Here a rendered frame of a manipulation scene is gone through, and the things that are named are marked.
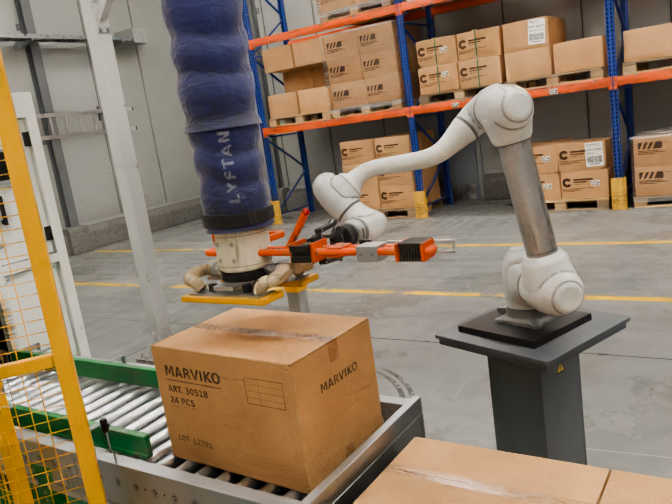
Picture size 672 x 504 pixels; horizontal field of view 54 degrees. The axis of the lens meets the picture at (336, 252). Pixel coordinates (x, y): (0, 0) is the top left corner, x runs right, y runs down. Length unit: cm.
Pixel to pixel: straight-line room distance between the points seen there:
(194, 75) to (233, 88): 12
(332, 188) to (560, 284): 79
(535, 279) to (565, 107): 815
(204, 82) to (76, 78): 1045
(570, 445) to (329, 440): 101
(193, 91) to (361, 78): 803
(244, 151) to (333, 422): 85
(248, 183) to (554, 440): 141
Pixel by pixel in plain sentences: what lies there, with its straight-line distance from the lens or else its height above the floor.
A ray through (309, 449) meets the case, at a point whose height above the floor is 68.
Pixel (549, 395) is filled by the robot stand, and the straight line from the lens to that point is 246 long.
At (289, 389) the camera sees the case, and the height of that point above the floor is 87.
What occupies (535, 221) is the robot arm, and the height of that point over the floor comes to 118.
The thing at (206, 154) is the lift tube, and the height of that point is 153.
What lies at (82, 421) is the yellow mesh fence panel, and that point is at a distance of 223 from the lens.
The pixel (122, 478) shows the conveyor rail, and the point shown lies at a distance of 236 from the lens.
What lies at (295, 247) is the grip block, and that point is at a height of 123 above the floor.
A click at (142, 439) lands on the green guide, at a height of 63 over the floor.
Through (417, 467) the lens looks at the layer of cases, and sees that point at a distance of 205.
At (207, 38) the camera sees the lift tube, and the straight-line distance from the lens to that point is 197.
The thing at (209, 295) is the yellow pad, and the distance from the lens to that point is 206.
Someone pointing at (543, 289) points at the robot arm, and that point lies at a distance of 216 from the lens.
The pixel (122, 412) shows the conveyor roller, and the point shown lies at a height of 54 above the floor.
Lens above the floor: 158
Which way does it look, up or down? 11 degrees down
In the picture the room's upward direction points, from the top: 8 degrees counter-clockwise
